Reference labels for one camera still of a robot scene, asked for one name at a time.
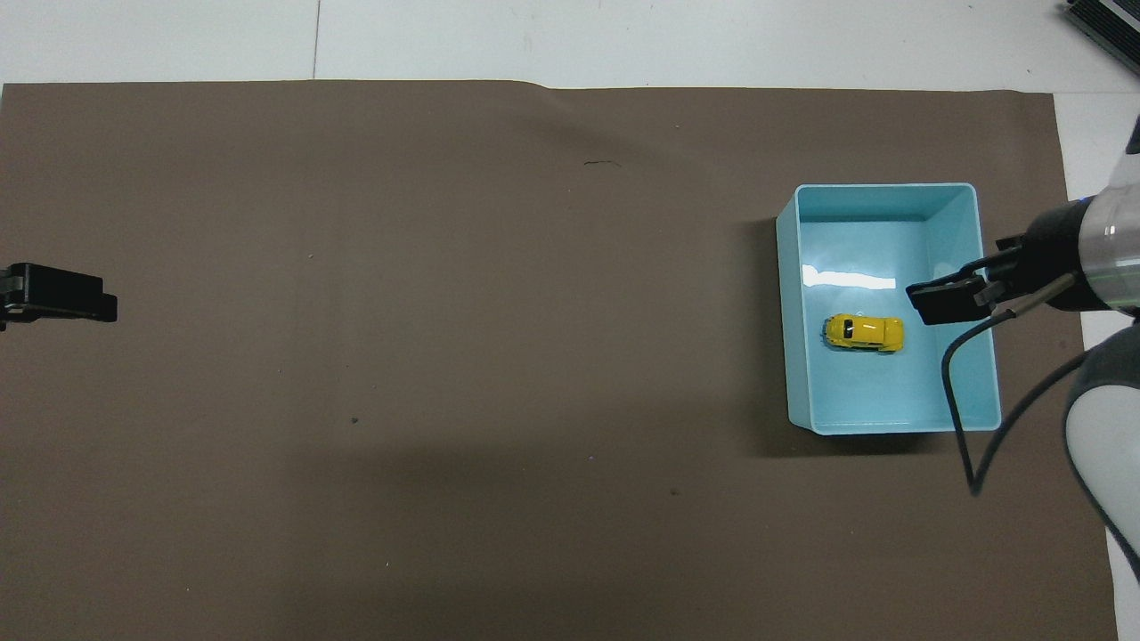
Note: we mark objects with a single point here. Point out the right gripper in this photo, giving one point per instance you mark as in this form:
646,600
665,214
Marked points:
1054,256

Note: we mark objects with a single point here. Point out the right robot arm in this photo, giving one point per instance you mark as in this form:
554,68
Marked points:
1113,254

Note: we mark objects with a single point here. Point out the yellow beetle toy car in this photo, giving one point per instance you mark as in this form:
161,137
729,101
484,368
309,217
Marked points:
864,332

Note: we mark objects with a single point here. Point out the light blue plastic box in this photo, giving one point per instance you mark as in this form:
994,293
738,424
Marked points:
891,392

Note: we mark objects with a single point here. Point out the black stand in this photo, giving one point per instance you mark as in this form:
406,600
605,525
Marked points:
1109,22

